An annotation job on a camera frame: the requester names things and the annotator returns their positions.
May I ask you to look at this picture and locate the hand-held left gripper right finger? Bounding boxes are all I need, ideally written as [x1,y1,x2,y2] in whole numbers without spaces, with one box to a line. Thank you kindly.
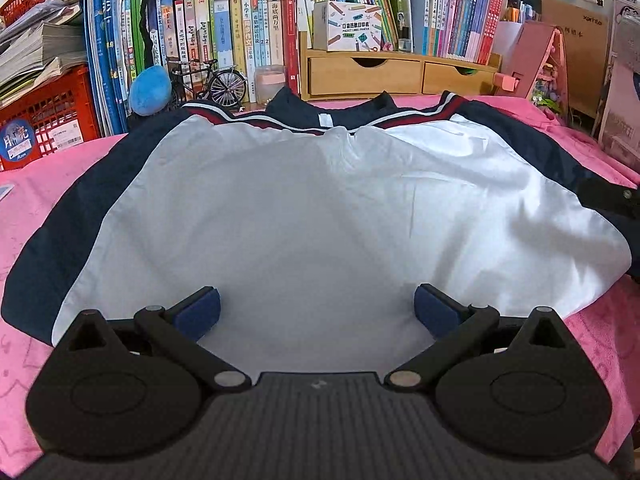
[382,284,581,392]

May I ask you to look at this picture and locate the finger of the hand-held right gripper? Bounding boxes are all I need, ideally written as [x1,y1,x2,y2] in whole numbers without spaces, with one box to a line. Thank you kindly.
[577,179,640,221]

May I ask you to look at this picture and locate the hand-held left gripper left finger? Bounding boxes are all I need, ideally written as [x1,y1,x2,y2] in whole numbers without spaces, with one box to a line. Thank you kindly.
[50,286,252,393]

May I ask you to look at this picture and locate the white and navy jacket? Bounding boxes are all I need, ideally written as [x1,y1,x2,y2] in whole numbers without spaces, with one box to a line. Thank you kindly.
[0,87,640,347]

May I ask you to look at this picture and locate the brown cardboard box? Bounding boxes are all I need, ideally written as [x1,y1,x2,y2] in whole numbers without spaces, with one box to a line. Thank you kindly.
[541,0,615,117]

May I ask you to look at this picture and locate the pink miniature house model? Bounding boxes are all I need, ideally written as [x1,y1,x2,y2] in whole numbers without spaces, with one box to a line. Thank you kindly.
[494,22,570,122]

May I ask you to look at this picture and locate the pink bunny print towel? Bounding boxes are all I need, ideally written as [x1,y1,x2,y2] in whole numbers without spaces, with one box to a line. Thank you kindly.
[0,92,640,466]

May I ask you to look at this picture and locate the black model bicycle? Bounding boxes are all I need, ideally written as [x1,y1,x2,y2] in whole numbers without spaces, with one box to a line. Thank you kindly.
[166,57,249,111]

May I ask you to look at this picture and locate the blue plush ball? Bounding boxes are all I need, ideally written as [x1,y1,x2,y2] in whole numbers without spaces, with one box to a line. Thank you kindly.
[129,65,172,117]

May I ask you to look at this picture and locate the pink lidded jar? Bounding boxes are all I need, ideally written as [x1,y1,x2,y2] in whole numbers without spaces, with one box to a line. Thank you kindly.
[255,65,287,103]

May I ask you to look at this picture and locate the row of pink blue books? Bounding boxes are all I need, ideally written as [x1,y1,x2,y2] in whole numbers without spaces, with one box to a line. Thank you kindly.
[410,0,506,66]

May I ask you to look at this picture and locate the red plastic crate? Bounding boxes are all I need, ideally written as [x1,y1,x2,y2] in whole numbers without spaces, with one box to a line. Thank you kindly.
[0,65,102,172]

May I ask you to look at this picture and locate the wooden drawer organiser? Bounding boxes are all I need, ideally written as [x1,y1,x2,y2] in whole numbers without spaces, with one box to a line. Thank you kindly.
[299,31,502,99]

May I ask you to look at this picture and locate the row of tall blue books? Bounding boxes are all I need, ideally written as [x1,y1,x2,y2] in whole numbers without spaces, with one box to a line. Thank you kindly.
[84,0,147,137]

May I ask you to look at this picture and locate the row of colourful paperback books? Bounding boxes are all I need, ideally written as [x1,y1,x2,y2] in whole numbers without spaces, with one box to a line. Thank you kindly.
[145,0,301,106]

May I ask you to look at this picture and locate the label printer box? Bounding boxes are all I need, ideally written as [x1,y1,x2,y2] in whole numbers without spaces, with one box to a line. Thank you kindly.
[312,1,384,53]

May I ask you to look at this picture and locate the stack of paper booklets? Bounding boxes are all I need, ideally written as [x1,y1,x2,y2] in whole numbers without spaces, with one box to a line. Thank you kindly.
[0,0,89,111]

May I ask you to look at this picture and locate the small red basket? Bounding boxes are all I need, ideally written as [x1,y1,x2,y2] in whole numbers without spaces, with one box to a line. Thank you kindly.
[0,0,54,26]

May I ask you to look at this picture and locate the paper bag with blue handle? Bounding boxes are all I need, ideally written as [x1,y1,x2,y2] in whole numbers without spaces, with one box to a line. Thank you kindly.
[597,20,640,173]

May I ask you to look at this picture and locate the black strap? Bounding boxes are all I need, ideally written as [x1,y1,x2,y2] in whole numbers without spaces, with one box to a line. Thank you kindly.
[140,0,162,67]

